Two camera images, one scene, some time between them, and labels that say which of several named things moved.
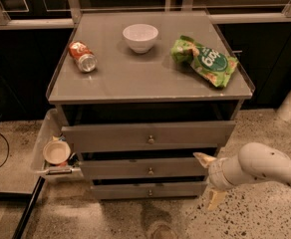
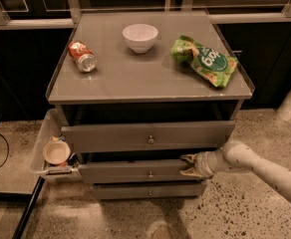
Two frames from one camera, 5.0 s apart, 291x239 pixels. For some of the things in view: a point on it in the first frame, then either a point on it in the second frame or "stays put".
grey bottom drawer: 149,191 stays put
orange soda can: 83,56 stays put
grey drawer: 143,168 stays put
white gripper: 215,174 → 202,164
